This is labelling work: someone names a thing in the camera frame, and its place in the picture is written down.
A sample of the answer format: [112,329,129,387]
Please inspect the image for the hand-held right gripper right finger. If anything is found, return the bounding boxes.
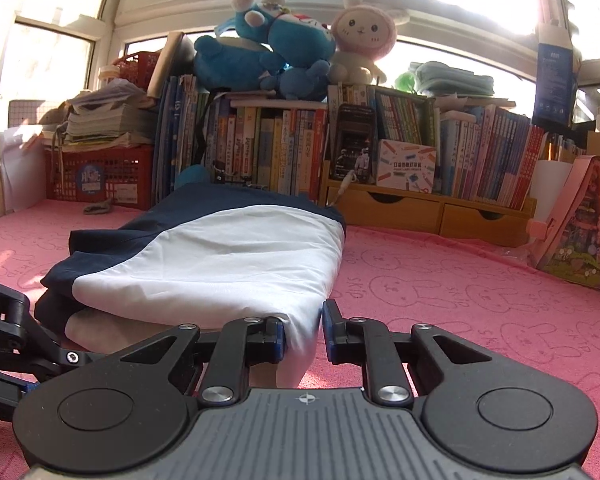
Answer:
[321,298,493,407]

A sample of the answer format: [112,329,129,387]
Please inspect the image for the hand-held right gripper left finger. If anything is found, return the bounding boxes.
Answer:
[120,316,287,407]

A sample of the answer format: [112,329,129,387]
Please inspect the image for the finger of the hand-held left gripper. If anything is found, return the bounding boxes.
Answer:
[0,367,42,421]
[10,312,118,376]

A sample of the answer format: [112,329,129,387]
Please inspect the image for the white and navy jacket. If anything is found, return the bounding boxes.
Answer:
[34,182,347,391]

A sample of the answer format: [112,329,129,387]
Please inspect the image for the wooden drawer organiser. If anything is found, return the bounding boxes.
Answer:
[317,147,538,248]

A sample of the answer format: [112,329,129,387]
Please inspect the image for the white paper sheets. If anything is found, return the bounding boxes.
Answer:
[0,127,48,213]

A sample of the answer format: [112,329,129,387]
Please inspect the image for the toy bicycle model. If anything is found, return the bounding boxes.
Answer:
[212,162,271,192]

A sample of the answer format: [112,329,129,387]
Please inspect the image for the white printer box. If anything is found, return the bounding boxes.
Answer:
[375,139,437,193]

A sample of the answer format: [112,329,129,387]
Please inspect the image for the black smartphone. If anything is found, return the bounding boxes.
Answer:
[330,104,377,183]

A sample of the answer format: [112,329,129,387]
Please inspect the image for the blue plush ball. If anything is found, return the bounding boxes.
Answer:
[172,164,211,192]

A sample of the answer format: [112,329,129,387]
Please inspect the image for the red plastic crate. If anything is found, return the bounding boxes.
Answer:
[45,146,156,209]

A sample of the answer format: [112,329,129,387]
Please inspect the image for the clear plastic wrapper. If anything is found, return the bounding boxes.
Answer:
[500,244,538,262]

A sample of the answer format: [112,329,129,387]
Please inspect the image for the row of tall storybooks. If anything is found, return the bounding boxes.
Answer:
[152,75,331,201]

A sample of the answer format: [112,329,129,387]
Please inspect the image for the row of thin workbooks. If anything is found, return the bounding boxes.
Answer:
[327,82,551,211]

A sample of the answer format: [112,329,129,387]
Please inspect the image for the stack of paper booklets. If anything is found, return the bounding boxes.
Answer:
[42,80,158,153]

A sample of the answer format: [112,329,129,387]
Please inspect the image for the white card sheet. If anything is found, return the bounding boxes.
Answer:
[530,159,576,221]

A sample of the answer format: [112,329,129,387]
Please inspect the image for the folded green towels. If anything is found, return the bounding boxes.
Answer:
[409,60,496,97]

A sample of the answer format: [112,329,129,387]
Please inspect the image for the small red basket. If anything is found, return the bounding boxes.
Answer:
[112,51,161,88]

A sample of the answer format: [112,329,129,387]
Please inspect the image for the pink bunny plush toy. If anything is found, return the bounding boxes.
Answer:
[327,0,411,86]

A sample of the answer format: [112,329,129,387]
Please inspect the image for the white phone cable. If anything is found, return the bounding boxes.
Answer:
[325,170,356,208]

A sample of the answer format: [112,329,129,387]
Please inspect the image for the grey woven strap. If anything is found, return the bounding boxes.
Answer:
[51,125,66,183]

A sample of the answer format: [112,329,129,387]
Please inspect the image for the white wire grid panel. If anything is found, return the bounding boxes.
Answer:
[7,99,73,133]

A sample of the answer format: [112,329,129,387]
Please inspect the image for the black strap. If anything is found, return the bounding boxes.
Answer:
[194,94,218,163]

